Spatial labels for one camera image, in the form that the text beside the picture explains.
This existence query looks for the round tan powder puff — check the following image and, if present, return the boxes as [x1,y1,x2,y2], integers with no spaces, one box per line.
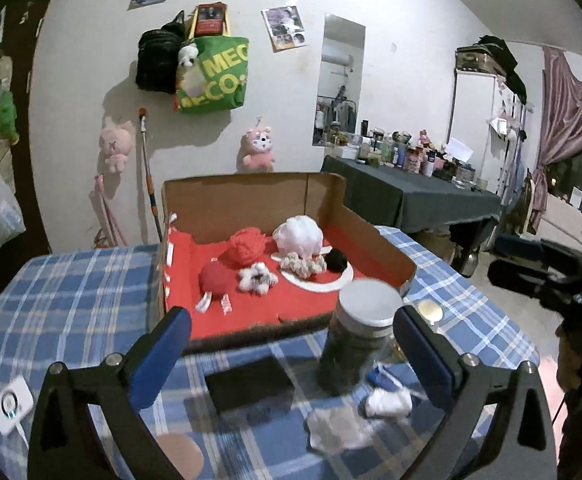
[157,434,204,480]

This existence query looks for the white sock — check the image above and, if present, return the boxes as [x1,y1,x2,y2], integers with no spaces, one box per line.
[364,388,413,418]

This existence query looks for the white plush sheep with bow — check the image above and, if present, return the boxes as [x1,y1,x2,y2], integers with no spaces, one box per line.
[238,262,278,296]

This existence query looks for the pink mesh bath pouf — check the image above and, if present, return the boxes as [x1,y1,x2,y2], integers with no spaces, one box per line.
[218,226,267,268]

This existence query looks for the black scrunchie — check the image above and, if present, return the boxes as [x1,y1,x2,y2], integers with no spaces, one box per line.
[323,247,349,273]

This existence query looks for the cream knitted scrunchie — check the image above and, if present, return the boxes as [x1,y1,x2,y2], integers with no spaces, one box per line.
[279,252,327,280]

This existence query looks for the white mesh bath pouf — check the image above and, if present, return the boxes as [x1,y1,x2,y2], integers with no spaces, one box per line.
[273,214,323,259]

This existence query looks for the blue plaid tablecloth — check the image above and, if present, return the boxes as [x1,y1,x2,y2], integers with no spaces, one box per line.
[0,228,539,479]

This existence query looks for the small glass jar gold contents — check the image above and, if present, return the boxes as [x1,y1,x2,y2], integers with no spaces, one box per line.
[417,299,444,325]

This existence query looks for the floral beauty cream tin box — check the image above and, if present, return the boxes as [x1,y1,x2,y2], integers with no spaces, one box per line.
[204,356,294,415]

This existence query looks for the large glass jar dark contents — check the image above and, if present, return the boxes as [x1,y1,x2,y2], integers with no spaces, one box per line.
[318,278,403,396]

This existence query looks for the dark green covered side table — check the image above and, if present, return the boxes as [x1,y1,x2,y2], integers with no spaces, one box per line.
[321,156,500,233]

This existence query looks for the pink curtain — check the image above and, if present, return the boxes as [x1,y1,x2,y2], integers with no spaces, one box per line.
[530,47,582,231]

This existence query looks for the white wardrobe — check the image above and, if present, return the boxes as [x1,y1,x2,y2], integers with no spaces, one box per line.
[448,70,515,195]

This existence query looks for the cardboard box red lining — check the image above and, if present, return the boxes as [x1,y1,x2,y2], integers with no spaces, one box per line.
[149,172,417,353]

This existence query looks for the white plastic bag on door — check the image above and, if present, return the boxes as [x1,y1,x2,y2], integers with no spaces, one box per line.
[0,176,26,248]

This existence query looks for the pink plush toy behind box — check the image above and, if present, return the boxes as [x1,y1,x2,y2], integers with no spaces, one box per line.
[241,127,275,172]

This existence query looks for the green plush toy on door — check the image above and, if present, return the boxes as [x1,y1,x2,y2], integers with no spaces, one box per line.
[0,90,19,145]

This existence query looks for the black hanging bag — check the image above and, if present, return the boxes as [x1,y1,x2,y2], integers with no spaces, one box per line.
[135,11,186,94]

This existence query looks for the small panda plush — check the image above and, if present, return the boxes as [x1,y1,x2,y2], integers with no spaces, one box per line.
[177,41,199,70]

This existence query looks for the green tote bag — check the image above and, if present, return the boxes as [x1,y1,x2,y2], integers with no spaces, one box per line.
[174,3,250,115]

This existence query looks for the white round device with cable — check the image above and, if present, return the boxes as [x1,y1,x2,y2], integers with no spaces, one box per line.
[0,375,34,436]

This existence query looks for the pink plush bunny on wall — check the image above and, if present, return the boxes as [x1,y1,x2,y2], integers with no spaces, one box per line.
[99,117,136,174]

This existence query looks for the wall mirror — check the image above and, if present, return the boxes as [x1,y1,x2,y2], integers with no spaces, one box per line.
[312,13,366,146]

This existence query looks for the photo collage on wall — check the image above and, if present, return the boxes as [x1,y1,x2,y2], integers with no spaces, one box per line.
[261,6,306,52]

